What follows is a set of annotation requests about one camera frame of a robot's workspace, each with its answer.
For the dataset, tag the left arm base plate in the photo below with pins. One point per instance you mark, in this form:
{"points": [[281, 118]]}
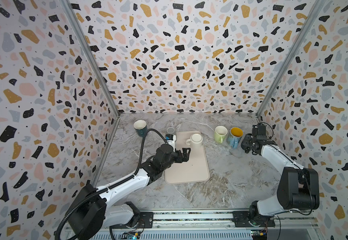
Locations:
{"points": [[143, 220]]}

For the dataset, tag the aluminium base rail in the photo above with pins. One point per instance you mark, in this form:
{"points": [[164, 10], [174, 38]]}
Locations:
{"points": [[215, 224]]}

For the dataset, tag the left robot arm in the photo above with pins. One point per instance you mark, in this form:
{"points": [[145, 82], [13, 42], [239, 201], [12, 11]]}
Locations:
{"points": [[94, 207]]}

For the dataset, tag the right corner aluminium profile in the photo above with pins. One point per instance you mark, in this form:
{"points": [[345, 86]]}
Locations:
{"points": [[313, 14]]}

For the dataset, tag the blue butterfly mug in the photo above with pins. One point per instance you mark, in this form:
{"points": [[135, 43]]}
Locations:
{"points": [[234, 137]]}

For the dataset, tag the white mug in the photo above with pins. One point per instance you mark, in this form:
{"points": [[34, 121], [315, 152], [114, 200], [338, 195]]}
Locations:
{"points": [[195, 141]]}

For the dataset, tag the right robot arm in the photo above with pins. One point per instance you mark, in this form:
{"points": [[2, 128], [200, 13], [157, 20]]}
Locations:
{"points": [[298, 186]]}

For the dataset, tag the dark teal mug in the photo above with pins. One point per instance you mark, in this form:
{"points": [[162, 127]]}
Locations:
{"points": [[141, 127]]}

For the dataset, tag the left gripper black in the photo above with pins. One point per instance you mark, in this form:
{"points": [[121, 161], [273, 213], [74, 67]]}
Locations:
{"points": [[186, 157]]}

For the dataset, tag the corner aluminium profile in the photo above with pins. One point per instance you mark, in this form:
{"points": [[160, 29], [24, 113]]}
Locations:
{"points": [[66, 5], [313, 14]]}

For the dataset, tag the beige rectangular tray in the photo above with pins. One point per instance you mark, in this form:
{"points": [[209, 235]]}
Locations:
{"points": [[195, 170]]}

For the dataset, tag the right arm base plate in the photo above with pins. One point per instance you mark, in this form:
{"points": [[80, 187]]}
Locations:
{"points": [[246, 219]]}

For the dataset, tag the grey mug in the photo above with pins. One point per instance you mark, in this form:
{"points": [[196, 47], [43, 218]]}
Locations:
{"points": [[171, 131]]}

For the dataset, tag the light green mug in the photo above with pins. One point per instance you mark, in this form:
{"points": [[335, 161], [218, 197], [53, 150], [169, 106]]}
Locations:
{"points": [[220, 134]]}

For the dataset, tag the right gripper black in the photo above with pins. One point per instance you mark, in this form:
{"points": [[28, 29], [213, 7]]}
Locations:
{"points": [[246, 139]]}

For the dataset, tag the left corner aluminium profile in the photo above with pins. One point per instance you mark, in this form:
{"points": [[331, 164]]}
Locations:
{"points": [[66, 5]]}

